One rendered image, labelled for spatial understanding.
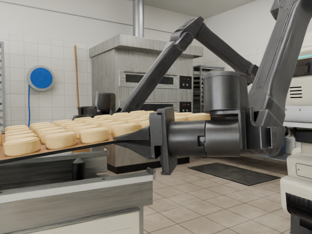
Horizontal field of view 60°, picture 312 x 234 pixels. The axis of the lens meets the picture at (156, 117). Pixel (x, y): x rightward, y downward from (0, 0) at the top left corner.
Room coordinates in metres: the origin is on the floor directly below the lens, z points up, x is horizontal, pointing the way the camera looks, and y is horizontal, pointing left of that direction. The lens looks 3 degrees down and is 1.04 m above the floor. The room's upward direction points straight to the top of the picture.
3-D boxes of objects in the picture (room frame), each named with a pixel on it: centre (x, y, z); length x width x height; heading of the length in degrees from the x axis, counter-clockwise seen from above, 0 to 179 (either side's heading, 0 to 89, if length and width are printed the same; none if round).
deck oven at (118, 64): (4.67, 0.18, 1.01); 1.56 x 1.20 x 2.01; 124
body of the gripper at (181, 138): (0.43, -0.04, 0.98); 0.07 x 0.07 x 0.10; 74
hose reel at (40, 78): (4.25, 1.81, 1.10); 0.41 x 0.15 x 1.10; 124
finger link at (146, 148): (0.45, 0.03, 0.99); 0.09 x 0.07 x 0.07; 74
